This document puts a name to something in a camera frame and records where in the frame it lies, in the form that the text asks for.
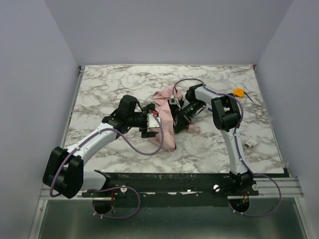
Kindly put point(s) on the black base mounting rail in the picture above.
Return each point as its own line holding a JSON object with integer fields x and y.
{"x": 173, "y": 189}

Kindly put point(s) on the orange tape measure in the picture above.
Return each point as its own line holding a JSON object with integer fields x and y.
{"x": 239, "y": 92}

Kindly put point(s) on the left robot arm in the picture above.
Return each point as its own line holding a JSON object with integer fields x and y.
{"x": 64, "y": 173}

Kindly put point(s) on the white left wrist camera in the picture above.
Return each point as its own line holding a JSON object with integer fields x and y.
{"x": 153, "y": 121}

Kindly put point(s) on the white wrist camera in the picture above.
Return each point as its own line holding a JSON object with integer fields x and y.
{"x": 153, "y": 121}
{"x": 174, "y": 102}

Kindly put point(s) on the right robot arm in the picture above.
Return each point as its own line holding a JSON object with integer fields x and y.
{"x": 227, "y": 116}

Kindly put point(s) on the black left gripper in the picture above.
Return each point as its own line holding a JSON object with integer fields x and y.
{"x": 146, "y": 121}

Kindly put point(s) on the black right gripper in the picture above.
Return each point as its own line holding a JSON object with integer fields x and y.
{"x": 179, "y": 119}

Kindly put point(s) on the pink folding umbrella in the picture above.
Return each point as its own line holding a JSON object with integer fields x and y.
{"x": 162, "y": 106}

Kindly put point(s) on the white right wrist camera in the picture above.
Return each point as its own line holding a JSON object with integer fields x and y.
{"x": 174, "y": 102}

